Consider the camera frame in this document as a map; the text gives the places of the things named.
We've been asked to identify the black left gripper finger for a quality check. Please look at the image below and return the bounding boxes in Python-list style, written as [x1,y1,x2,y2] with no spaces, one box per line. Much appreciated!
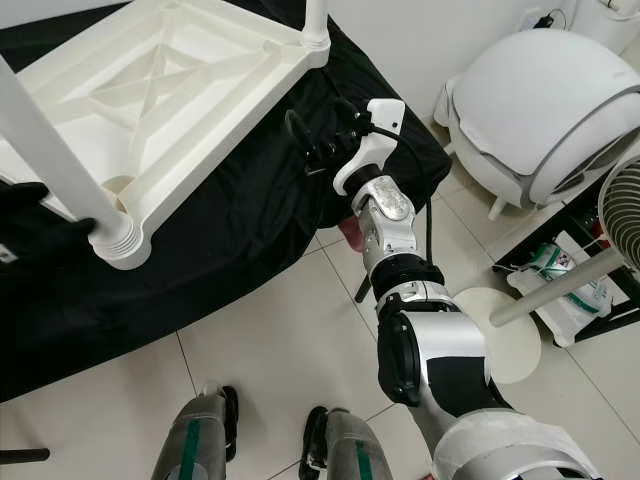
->
[0,183,51,216]
[50,218,106,249]

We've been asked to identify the white plastic children table top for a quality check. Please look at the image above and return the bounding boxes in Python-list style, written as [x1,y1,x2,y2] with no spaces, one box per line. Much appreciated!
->
[0,0,331,271]

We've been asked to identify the white domed appliance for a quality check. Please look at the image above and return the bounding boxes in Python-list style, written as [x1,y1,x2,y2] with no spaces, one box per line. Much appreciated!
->
[433,28,640,221]

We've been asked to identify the black low floor shelf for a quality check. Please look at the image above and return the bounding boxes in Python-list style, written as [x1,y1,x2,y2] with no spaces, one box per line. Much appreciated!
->
[490,190,640,346]

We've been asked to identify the white green plastic package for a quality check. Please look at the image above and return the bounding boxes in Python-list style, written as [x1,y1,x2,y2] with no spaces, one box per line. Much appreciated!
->
[505,240,631,349]

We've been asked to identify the grey green left robot leg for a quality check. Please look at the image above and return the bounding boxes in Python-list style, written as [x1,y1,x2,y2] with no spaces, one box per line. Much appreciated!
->
[155,385,241,480]

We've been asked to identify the grey green robot leg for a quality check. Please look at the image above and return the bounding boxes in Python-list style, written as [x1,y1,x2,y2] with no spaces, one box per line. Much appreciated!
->
[300,405,406,480]
[155,385,241,480]

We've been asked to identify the white floor fan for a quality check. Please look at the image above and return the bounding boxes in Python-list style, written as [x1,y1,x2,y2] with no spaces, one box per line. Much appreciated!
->
[455,155,640,386]

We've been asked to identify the white small appliance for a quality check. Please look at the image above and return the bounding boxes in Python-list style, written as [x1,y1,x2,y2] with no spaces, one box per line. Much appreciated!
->
[595,0,640,19]

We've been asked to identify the grey green right robot leg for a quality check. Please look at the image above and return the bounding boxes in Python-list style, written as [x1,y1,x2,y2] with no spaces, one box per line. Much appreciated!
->
[300,405,406,480]

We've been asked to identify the pink table frame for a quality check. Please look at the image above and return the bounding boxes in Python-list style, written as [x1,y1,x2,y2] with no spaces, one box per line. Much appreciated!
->
[338,218,366,251]

